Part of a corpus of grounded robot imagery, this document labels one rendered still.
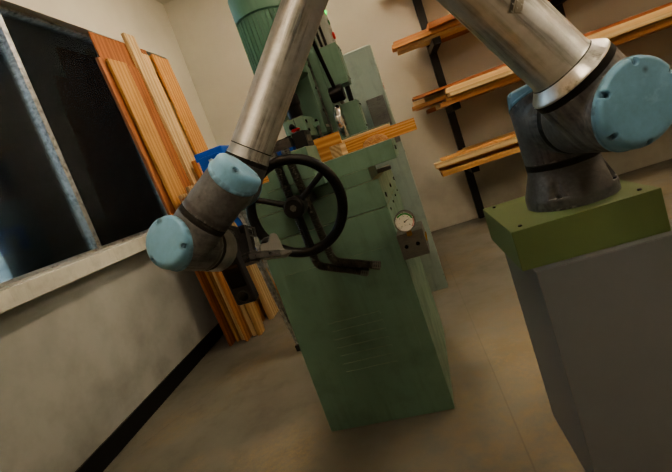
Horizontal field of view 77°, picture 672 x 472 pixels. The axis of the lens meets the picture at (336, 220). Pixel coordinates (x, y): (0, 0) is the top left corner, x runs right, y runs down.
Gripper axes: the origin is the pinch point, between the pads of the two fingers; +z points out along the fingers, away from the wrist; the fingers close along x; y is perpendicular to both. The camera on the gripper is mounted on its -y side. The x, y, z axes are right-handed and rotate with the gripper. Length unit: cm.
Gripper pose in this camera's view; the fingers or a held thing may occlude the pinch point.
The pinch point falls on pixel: (264, 262)
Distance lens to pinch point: 105.9
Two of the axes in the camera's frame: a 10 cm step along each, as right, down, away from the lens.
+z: 2.8, 1.3, 9.5
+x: -9.3, 2.9, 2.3
